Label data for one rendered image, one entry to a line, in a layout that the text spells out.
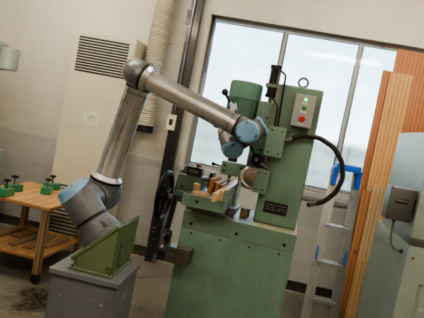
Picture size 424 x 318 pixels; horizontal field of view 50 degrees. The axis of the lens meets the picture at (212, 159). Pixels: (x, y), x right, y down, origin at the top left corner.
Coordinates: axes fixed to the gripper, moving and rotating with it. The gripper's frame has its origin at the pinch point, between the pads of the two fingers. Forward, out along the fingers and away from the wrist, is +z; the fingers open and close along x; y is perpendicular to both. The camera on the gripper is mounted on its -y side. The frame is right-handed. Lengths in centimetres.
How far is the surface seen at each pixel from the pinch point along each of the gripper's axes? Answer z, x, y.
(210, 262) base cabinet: -43, 39, -50
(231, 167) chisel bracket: -3.8, 10.8, -32.6
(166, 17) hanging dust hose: 169, 25, -5
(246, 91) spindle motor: 13.0, -14.0, -4.7
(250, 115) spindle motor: 7.1, -10.7, -15.0
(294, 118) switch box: -8.9, -30.1, -17.7
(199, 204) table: -31.2, 28.7, -22.1
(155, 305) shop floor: -9, 104, -107
